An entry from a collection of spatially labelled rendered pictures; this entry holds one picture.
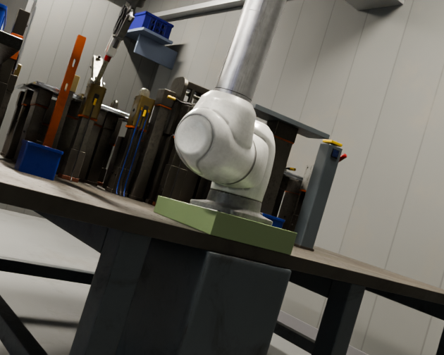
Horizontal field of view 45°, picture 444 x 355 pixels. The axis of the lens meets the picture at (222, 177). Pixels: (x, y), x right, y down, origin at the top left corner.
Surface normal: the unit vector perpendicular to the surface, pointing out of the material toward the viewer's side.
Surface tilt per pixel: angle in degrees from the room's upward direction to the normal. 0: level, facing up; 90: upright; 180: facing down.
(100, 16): 90
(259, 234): 90
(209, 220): 90
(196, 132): 96
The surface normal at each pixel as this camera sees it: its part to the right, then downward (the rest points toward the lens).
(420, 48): -0.76, -0.26
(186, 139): -0.45, -0.08
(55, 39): 0.58, 0.14
